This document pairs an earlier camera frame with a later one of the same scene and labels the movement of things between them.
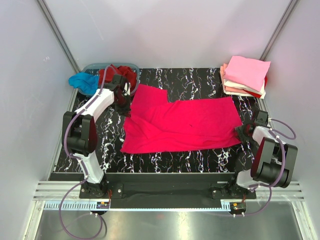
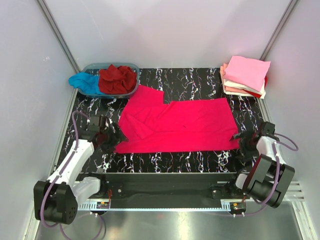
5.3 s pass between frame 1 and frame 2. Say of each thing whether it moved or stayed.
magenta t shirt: stayed
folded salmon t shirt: stayed
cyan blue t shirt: stayed
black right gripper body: moved
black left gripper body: moved
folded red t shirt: stayed
